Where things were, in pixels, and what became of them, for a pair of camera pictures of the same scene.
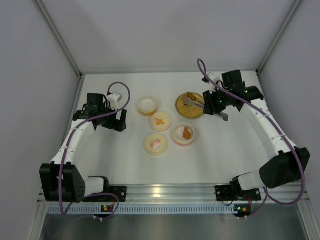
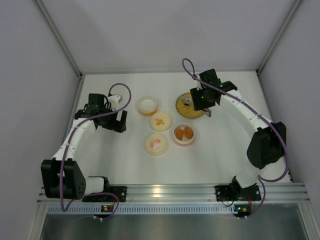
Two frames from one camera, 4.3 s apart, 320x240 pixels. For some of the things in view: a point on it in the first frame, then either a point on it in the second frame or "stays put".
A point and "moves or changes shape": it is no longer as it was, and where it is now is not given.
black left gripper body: (118, 121) stays put
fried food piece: (191, 96) moves or changes shape
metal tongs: (192, 102) moves or changes shape
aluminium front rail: (193, 194) stays put
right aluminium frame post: (292, 12) stays put
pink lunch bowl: (178, 134) stays put
